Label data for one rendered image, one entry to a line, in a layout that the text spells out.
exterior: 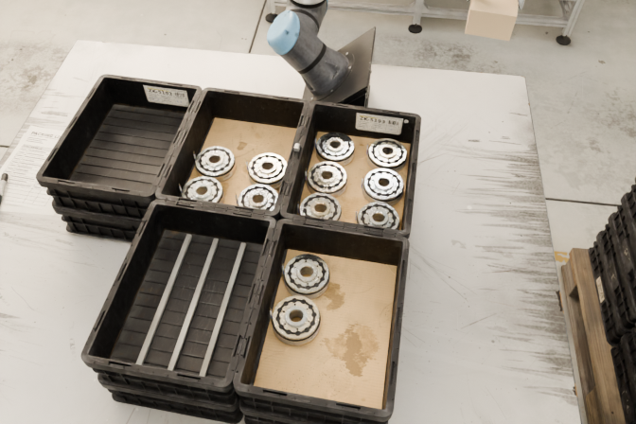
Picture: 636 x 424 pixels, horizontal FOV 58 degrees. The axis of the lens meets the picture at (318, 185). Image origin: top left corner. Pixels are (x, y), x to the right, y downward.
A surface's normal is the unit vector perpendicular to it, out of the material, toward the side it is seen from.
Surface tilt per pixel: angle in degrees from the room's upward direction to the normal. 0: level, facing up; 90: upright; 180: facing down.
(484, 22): 90
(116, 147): 0
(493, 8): 0
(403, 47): 0
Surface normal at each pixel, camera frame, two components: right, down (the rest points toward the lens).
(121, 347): 0.00, -0.64
